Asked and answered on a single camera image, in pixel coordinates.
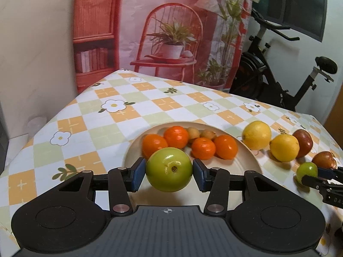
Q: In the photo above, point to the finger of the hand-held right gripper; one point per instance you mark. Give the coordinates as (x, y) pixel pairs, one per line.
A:
(313, 181)
(325, 172)

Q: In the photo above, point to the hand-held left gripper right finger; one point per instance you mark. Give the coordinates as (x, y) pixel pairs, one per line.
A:
(199, 175)

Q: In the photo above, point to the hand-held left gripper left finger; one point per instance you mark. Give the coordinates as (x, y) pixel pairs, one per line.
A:
(139, 175)

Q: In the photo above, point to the red apple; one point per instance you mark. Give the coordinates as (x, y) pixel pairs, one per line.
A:
(324, 160)
(304, 143)

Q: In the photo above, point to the green apple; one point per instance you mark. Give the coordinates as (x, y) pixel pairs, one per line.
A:
(306, 170)
(166, 176)

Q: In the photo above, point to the mandarin orange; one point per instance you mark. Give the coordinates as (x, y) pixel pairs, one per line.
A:
(176, 137)
(153, 143)
(226, 146)
(203, 147)

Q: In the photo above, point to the small brown kiwi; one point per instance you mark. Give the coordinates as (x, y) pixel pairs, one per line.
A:
(209, 134)
(193, 134)

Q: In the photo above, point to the cream round bowl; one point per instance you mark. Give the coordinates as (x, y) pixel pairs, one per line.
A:
(241, 160)

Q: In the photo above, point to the yellow lemon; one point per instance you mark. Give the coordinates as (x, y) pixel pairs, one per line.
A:
(256, 135)
(284, 147)

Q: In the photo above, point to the orange wooden door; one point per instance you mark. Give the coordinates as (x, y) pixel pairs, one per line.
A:
(338, 117)

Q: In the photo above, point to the checkered flower tablecloth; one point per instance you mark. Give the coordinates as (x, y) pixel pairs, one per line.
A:
(160, 107)

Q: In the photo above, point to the black exercise bike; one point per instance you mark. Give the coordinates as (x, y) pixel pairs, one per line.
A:
(257, 75)

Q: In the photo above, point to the printed red chair backdrop cloth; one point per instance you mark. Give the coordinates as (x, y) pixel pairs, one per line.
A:
(134, 5)

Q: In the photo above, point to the dark window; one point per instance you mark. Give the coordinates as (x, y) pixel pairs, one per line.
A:
(294, 2)

